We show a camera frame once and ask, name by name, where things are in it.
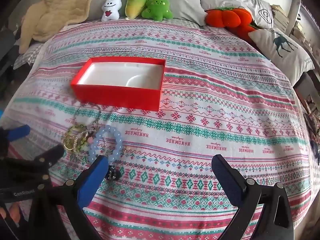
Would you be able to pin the white bed frame post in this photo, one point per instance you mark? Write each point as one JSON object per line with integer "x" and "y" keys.
{"x": 295, "y": 15}

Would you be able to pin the green tree plush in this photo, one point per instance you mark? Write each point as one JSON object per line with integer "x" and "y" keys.
{"x": 157, "y": 6}

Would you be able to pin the grey checked sheet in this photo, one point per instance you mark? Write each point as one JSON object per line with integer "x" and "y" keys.
{"x": 27, "y": 55}

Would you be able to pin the small gold earring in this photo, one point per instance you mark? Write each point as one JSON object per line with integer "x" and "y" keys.
{"x": 124, "y": 150}

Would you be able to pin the yellow green carrot plush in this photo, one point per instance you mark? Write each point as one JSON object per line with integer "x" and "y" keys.
{"x": 135, "y": 3}

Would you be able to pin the white bunny plush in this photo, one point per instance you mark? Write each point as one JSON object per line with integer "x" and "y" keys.
{"x": 111, "y": 8}

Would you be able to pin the white deer print pillow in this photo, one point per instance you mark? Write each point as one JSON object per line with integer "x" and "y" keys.
{"x": 280, "y": 47}

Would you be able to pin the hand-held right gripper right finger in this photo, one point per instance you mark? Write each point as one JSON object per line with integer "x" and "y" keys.
{"x": 225, "y": 177}

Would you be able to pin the red jewelry box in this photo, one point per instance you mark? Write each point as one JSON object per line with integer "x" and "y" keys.
{"x": 120, "y": 98}

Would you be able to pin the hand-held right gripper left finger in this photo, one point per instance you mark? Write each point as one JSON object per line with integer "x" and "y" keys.
{"x": 94, "y": 177}

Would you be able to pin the orange pumpkin plush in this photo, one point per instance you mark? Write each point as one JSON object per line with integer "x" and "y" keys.
{"x": 225, "y": 18}

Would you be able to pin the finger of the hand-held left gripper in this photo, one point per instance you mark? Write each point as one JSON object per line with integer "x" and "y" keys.
{"x": 20, "y": 131}
{"x": 51, "y": 154}

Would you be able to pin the patterned knit-print bedspread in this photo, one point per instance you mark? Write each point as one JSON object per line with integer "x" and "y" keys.
{"x": 200, "y": 120}

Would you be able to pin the stack of books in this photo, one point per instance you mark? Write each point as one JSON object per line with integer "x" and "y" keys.
{"x": 278, "y": 13}

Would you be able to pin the gold bangle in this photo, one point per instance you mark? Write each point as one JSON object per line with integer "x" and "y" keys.
{"x": 67, "y": 143}

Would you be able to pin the person's left hand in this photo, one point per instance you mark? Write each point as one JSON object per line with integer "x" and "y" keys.
{"x": 13, "y": 208}

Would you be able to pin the black hair clip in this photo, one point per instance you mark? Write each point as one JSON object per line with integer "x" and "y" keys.
{"x": 113, "y": 174}

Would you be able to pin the beige quilted blanket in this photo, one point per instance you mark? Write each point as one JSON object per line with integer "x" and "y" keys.
{"x": 62, "y": 10}

